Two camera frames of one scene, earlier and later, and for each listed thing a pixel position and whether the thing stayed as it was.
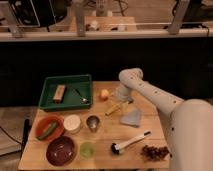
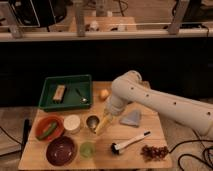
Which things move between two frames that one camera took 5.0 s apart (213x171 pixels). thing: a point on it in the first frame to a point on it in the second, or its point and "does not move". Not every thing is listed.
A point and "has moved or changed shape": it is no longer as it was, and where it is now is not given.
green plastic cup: (87, 150) does not move
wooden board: (113, 134) does not move
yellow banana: (113, 109) has moved or changed shape
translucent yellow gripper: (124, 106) to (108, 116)
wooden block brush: (59, 93) does not move
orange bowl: (49, 127) does not move
